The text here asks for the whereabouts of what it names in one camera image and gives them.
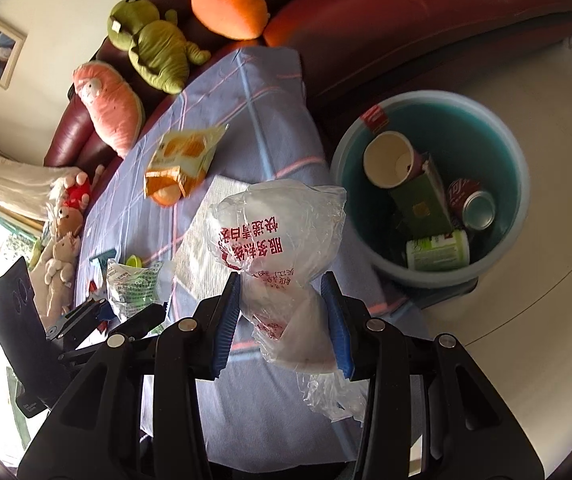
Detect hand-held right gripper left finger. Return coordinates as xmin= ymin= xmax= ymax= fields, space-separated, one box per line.
xmin=16 ymin=272 xmax=243 ymax=480

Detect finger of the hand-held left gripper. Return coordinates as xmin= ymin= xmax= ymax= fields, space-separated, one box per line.
xmin=45 ymin=296 xmax=117 ymax=341
xmin=58 ymin=302 xmax=167 ymax=361

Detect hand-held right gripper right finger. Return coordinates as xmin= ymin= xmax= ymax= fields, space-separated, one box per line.
xmin=320 ymin=271 xmax=561 ymax=480

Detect clear red-printed plastic bag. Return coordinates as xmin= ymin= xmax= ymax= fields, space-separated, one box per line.
xmin=206 ymin=180 xmax=367 ymax=422

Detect green and white medicine box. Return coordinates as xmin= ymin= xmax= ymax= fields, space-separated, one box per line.
xmin=406 ymin=230 xmax=470 ymax=271

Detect green cardboard box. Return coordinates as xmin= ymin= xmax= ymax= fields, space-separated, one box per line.
xmin=388 ymin=155 xmax=454 ymax=241

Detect white paper cup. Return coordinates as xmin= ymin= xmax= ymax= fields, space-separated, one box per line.
xmin=363 ymin=131 xmax=417 ymax=188

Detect red soda can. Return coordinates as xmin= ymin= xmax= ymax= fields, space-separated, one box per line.
xmin=446 ymin=177 xmax=496 ymax=231

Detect blue plastic bucket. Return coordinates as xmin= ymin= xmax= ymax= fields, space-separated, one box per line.
xmin=330 ymin=90 xmax=531 ymax=288

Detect clear green-printed wrapper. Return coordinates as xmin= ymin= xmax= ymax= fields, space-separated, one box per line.
xmin=106 ymin=259 xmax=174 ymax=322

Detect beige plush bunny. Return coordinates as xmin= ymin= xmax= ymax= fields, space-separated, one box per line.
xmin=41 ymin=237 xmax=79 ymax=313

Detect white paper napkin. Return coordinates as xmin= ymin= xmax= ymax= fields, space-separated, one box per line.
xmin=173 ymin=175 xmax=267 ymax=306

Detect brown plush bear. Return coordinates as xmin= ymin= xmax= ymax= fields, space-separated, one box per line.
xmin=53 ymin=206 xmax=84 ymax=241

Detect red-dressed plush bear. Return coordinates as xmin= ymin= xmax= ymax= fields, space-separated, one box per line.
xmin=61 ymin=172 xmax=93 ymax=209

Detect white curtain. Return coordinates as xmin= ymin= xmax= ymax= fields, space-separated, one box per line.
xmin=0 ymin=135 xmax=69 ymax=221

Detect orange snack packet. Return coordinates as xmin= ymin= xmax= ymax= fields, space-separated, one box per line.
xmin=144 ymin=125 xmax=229 ymax=206

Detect pink plush pillow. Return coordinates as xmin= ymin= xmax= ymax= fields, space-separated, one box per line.
xmin=72 ymin=61 xmax=145 ymax=158

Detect blue checked tablecloth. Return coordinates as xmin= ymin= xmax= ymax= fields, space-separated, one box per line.
xmin=73 ymin=46 xmax=429 ymax=466

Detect green plush dinosaur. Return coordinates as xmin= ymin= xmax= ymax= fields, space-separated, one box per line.
xmin=107 ymin=0 xmax=211 ymax=95

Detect red leather sofa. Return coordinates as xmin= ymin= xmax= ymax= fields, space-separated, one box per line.
xmin=43 ymin=0 xmax=572 ymax=168

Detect orange carrot plush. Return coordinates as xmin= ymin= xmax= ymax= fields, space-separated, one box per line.
xmin=181 ymin=0 xmax=271 ymax=41

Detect framed wall picture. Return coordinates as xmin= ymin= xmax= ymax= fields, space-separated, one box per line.
xmin=0 ymin=16 xmax=28 ymax=91

